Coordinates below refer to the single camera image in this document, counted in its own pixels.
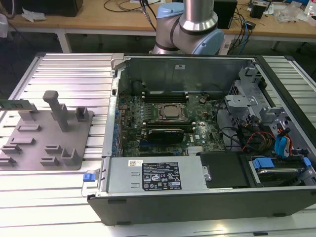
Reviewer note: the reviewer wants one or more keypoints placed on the green RAM stick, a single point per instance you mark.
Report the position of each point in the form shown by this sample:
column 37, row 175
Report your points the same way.
column 14, row 105

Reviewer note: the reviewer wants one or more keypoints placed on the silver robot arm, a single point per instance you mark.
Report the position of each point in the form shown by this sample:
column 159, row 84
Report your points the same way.
column 197, row 24

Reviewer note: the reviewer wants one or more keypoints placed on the RAM slot with black clips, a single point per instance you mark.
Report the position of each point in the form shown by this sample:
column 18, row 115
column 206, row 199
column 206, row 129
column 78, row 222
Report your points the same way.
column 165, row 101
column 165, row 95

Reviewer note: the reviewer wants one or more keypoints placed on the RAM slot with white clips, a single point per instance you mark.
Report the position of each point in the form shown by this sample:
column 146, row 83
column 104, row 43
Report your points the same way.
column 165, row 98
column 165, row 92

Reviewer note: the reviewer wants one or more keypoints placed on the silver CPU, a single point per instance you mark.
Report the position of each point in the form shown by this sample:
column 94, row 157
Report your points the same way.
column 171, row 111

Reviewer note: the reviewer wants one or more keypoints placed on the black graphics card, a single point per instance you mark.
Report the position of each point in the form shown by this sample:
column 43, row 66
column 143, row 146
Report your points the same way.
column 165, row 135

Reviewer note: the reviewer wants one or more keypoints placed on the silver finned chipset heatsink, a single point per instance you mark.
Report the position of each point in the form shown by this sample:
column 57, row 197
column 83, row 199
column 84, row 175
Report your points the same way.
column 195, row 149

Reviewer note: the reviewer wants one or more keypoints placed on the green motherboard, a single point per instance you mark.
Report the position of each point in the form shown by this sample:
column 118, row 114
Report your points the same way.
column 209, row 128

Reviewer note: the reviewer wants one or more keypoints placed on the grey metal power supply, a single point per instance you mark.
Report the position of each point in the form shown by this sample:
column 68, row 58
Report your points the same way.
column 123, row 177

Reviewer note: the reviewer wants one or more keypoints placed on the black plastic shroud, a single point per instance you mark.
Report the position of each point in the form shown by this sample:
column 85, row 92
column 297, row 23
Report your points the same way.
column 222, row 170

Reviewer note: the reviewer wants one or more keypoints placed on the grey metal drive cage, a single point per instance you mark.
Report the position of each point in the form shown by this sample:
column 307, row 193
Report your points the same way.
column 243, row 101

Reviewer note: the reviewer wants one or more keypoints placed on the blue plastic latch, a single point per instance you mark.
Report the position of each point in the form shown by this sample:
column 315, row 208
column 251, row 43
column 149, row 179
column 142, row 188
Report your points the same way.
column 89, row 177

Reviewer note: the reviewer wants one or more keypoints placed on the open black PC case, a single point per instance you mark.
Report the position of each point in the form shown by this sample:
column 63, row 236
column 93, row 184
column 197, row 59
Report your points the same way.
column 197, row 212

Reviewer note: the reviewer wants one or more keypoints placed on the grey plastic parts rack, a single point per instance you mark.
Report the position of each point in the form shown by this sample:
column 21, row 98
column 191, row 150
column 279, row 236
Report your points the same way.
column 49, row 138

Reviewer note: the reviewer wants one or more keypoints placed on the wooden desk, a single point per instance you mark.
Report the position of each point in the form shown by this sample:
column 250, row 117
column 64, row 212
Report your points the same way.
column 98, row 22

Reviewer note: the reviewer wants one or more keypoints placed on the tall black box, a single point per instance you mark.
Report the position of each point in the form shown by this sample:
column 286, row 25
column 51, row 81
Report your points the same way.
column 227, row 14

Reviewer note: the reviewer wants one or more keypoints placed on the hard disk in blue carrier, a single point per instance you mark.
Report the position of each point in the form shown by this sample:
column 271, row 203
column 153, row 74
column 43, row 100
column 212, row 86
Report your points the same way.
column 276, row 175

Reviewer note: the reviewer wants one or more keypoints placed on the small black device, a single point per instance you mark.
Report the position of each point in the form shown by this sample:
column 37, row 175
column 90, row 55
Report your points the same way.
column 258, row 11

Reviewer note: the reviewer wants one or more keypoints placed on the wide black box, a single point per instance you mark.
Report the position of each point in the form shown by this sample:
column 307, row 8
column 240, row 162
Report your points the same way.
column 49, row 7

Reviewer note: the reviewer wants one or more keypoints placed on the crumpled white paper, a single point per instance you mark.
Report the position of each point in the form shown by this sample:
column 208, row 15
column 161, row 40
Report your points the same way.
column 33, row 14

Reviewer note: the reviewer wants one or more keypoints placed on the clear plastic bags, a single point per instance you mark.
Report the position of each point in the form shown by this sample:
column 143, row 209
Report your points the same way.
column 287, row 13

